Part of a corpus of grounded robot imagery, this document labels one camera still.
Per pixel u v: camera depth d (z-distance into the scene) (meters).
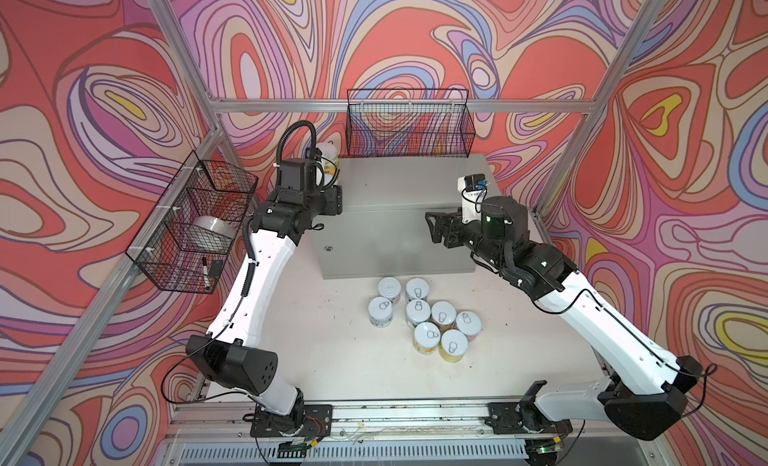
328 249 0.88
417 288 0.91
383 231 0.92
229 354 0.40
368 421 0.75
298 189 0.52
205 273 0.72
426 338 0.82
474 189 0.53
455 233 0.57
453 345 0.80
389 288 0.91
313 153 0.59
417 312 0.87
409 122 0.96
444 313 0.86
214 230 0.70
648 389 0.38
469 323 0.84
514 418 0.73
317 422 0.72
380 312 0.88
